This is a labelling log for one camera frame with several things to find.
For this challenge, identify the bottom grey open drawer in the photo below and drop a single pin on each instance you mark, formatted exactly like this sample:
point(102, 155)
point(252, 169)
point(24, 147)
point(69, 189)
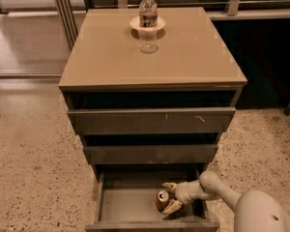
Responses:
point(127, 203)

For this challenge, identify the top grey drawer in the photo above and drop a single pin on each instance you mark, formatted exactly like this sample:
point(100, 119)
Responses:
point(151, 121)

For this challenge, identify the clear plastic water bottle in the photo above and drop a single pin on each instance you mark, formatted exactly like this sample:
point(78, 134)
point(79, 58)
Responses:
point(148, 14)

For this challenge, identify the grey drawer cabinet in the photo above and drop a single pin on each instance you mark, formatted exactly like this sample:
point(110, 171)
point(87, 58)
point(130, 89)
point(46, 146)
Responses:
point(192, 68)

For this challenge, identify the middle grey drawer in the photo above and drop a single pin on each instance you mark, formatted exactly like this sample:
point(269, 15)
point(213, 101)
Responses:
point(150, 154)

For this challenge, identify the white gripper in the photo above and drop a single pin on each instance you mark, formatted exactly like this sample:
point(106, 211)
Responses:
point(183, 192)

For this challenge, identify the red coke can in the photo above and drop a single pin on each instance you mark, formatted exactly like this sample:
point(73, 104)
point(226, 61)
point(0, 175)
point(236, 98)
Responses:
point(162, 200)

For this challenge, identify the white round plate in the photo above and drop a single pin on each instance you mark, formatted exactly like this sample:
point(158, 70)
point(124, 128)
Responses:
point(134, 24)

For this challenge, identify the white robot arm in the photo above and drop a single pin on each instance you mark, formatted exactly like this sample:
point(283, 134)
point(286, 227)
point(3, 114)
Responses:
point(254, 210)

